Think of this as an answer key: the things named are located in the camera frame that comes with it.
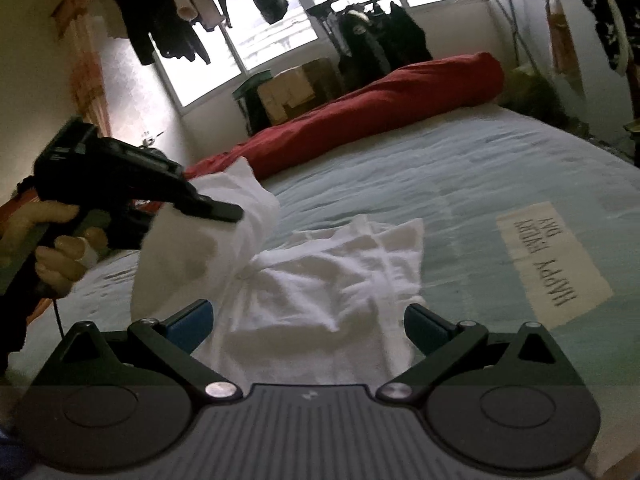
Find black cable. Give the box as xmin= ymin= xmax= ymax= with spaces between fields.
xmin=50 ymin=295 xmax=65 ymax=341

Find white printed sweatshirt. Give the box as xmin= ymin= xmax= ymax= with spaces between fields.
xmin=131 ymin=156 xmax=426 ymax=386

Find dark hanging jackets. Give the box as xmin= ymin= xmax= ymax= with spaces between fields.
xmin=336 ymin=1 xmax=435 ymax=92

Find window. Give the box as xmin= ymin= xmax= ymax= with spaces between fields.
xmin=150 ymin=0 xmax=523 ymax=109

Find red duvet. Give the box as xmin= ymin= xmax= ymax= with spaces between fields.
xmin=184 ymin=51 xmax=507 ymax=182

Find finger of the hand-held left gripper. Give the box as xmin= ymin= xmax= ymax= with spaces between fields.
xmin=172 ymin=194 xmax=244 ymax=223

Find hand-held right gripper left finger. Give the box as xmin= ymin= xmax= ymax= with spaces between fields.
xmin=62 ymin=299 xmax=243 ymax=403

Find pink orange curtain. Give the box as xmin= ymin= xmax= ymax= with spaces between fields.
xmin=542 ymin=0 xmax=573 ymax=91
xmin=51 ymin=0 xmax=113 ymax=128

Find black white patterned garment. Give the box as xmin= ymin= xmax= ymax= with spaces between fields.
xmin=576 ymin=0 xmax=640 ymax=77

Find row of hanging dark laundry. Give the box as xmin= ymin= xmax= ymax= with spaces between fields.
xmin=106 ymin=0 xmax=321 ymax=67

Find cardboard boxes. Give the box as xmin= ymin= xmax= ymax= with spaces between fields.
xmin=256 ymin=56 xmax=347 ymax=127

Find person's left hand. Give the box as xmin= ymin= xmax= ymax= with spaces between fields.
xmin=0 ymin=200 xmax=108 ymax=298

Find green bag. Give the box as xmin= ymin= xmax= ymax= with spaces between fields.
xmin=504 ymin=64 xmax=573 ymax=128

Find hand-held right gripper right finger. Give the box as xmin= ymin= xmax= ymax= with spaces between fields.
xmin=376 ymin=303 xmax=571 ymax=403

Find dark green metal stand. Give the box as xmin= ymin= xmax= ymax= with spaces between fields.
xmin=231 ymin=72 xmax=275 ymax=137

